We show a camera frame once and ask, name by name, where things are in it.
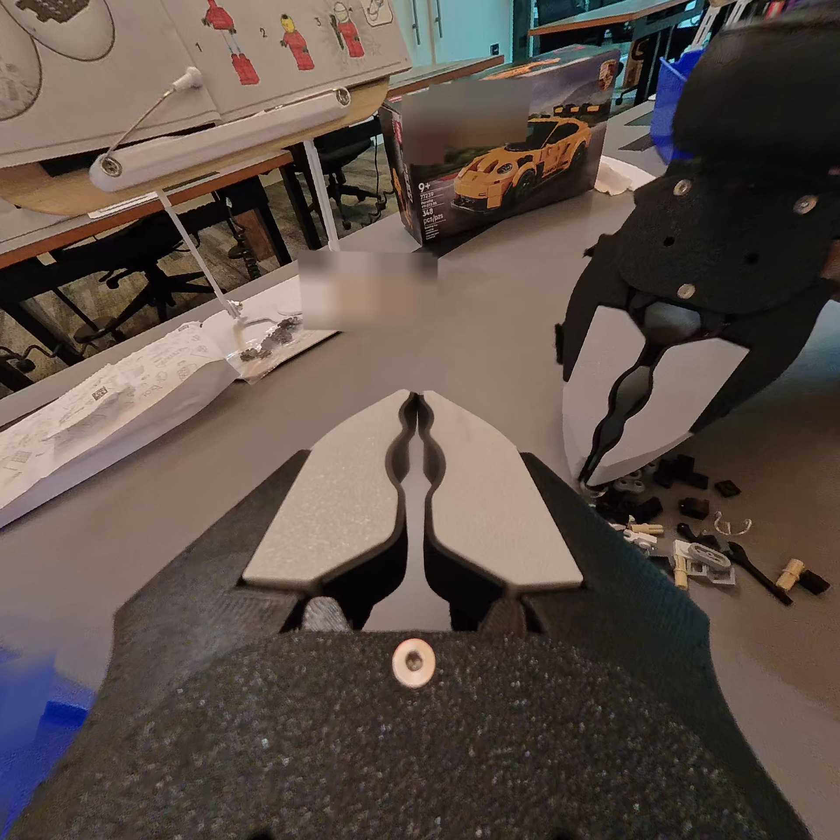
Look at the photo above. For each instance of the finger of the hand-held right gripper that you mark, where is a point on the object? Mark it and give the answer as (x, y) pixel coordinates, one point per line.
(676, 400)
(594, 374)

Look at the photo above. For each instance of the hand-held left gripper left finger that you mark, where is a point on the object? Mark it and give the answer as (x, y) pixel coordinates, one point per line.
(328, 518)

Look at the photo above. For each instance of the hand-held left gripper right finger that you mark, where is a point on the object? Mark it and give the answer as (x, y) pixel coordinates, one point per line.
(499, 518)

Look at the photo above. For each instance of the pile of small toy bricks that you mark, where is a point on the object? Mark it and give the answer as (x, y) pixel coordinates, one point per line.
(694, 506)

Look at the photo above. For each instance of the grey desk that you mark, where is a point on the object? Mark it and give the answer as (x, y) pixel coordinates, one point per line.
(492, 328)

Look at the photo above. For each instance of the blue plastic crate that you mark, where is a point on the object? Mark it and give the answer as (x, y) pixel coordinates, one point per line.
(676, 105)

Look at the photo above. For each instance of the clear bag of small parts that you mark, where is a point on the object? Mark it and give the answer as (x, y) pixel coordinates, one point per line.
(262, 348)

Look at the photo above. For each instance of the black toy car box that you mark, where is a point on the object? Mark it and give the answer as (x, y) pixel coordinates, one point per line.
(558, 177)

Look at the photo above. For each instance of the black office chair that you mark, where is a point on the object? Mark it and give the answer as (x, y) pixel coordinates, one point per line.
(124, 262)

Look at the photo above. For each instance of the blue plastic bin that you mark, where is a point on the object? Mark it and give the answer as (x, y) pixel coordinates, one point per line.
(33, 722)

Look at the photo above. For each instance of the toy instruction booklet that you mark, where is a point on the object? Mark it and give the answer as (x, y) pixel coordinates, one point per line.
(164, 79)

